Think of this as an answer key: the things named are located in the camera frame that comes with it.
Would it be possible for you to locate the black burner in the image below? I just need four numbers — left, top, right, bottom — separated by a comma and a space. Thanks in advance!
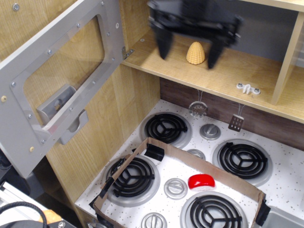
180, 195, 245, 228
111, 156, 155, 198
217, 142, 268, 180
143, 113, 188, 143

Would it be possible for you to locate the front left black burner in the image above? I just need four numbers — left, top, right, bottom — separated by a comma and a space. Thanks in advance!
111, 156, 155, 198

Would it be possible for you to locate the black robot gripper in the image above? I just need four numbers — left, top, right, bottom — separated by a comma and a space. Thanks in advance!
148, 0, 243, 69

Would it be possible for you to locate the red toy cheese wedge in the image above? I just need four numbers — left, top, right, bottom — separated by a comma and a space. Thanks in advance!
188, 174, 216, 191

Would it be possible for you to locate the grey toy sink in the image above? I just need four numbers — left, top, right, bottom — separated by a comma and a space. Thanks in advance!
261, 206, 304, 228

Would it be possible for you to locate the grey stove knob centre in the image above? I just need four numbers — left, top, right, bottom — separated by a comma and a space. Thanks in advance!
164, 178, 188, 200

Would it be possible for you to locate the grey stove knob middle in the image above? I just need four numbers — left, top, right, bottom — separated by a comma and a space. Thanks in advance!
187, 149, 206, 160

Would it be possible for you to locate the back right black burner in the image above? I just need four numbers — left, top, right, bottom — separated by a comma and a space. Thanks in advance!
217, 142, 268, 180

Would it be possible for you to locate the back left black burner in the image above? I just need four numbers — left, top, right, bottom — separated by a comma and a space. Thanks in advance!
143, 113, 188, 143

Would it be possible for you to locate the grey stove knob back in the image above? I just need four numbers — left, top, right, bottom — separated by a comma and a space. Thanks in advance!
199, 123, 221, 140

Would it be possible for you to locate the hanging grey toy spatula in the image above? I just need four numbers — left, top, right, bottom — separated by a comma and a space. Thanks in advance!
228, 104, 245, 132

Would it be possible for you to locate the grey toy microwave door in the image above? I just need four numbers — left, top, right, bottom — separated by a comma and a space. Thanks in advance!
0, 0, 124, 178

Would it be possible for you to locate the yellow toy corn cob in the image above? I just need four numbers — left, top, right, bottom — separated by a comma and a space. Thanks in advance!
186, 42, 206, 65

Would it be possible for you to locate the front right black burner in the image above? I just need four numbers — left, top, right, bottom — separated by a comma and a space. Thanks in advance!
180, 195, 245, 228

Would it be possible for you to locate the aluminium frame rail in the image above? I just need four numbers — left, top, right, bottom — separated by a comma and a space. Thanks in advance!
0, 181, 48, 220

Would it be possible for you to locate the brown cardboard frame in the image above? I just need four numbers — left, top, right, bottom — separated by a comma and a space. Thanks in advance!
90, 138, 270, 228

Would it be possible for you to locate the grey stove knob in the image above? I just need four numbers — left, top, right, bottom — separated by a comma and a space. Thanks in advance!
164, 178, 188, 200
187, 149, 206, 160
199, 123, 221, 140
141, 212, 167, 228

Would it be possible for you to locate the grey stove knob front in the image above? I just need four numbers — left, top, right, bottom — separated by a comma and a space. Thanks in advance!
141, 212, 167, 228

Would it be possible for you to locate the black braided cable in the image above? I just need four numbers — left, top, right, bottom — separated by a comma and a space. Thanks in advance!
0, 201, 49, 228

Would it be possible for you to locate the white plastic door catch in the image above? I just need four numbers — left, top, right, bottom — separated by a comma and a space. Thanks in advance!
236, 83, 261, 95

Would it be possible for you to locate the grey wall phone holder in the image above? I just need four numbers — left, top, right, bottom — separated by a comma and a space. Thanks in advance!
36, 84, 89, 145

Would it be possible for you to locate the hanging round toy strainer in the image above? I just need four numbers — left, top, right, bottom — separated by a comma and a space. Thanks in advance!
188, 90, 208, 118

